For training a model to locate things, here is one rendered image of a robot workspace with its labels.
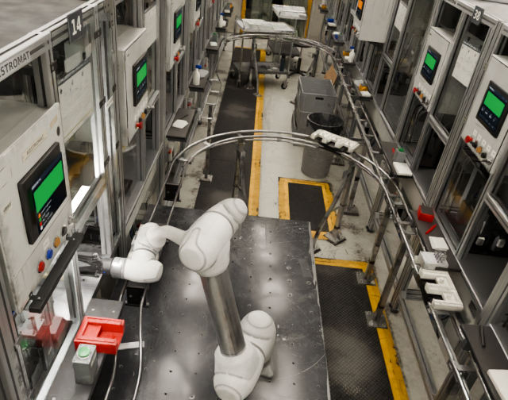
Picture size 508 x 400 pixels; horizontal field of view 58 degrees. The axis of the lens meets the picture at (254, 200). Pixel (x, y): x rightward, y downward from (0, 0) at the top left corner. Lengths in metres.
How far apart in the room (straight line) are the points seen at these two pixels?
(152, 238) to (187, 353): 0.54
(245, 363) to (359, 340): 1.59
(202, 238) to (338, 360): 1.86
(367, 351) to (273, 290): 1.00
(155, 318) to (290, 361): 0.67
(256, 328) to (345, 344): 1.39
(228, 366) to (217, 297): 0.31
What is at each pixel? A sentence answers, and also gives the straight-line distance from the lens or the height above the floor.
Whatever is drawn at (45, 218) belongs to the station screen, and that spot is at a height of 1.57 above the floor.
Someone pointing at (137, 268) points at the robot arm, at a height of 1.04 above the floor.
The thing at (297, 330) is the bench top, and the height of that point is 0.68.
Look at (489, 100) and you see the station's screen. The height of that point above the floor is 1.71.
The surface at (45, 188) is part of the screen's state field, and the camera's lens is 1.43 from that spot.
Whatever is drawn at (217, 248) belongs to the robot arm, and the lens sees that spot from 1.51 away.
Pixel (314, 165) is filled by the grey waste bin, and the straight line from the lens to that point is 4.88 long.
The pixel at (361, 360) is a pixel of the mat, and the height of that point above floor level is 0.01.
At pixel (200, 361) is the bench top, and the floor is 0.68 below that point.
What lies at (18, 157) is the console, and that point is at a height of 1.79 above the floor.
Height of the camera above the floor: 2.40
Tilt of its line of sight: 33 degrees down
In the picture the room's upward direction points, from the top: 8 degrees clockwise
